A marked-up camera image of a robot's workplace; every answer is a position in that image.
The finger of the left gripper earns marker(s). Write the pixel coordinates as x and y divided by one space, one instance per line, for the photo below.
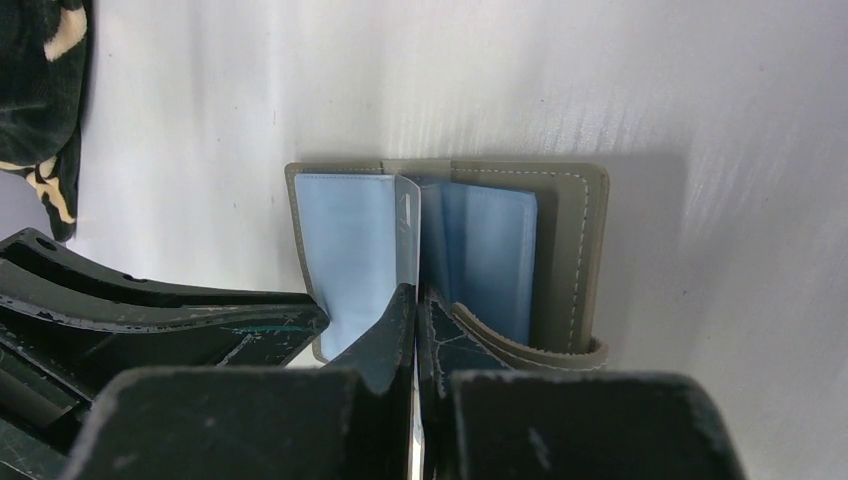
70 325

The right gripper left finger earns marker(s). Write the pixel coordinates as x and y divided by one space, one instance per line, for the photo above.
350 419

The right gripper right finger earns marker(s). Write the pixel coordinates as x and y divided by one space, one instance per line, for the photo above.
484 420

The grey leather card holder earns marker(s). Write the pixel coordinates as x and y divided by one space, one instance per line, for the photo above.
510 250

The black floral blanket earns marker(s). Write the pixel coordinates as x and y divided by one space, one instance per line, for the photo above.
44 71

